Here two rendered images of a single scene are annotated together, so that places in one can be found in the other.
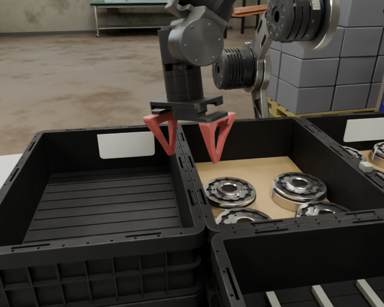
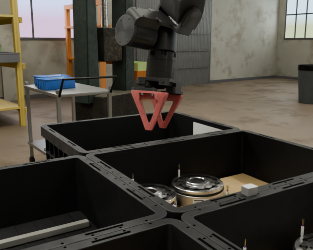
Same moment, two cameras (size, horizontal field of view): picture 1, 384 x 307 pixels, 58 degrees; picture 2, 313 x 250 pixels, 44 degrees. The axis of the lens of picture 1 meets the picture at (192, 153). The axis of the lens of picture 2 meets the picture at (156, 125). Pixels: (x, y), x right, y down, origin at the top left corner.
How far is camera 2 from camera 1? 0.74 m
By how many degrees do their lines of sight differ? 65
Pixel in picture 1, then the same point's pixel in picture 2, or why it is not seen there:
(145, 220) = not seen: hidden behind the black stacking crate
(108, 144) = (197, 132)
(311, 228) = (106, 176)
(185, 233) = (78, 150)
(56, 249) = (52, 134)
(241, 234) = (86, 160)
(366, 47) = not seen: outside the picture
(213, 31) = (129, 22)
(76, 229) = not seen: hidden behind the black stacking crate
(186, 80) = (149, 62)
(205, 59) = (123, 40)
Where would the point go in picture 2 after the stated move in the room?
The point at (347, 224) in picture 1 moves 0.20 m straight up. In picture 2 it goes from (121, 186) to (118, 42)
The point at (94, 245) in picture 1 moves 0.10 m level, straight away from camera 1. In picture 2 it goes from (58, 138) to (97, 131)
